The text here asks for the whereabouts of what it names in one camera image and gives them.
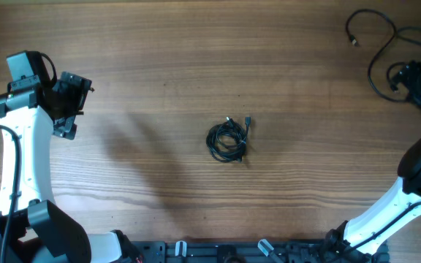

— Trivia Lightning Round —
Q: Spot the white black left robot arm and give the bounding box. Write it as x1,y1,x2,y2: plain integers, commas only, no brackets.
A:
0,50,143,262

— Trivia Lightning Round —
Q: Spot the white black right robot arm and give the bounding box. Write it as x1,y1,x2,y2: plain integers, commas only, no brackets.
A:
318,61,421,262

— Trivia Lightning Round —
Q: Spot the black usb cable bundle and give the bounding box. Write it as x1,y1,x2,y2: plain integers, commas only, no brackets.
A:
205,115,252,164

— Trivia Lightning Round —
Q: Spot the black left camera cable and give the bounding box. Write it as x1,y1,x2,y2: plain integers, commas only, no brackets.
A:
0,53,58,263

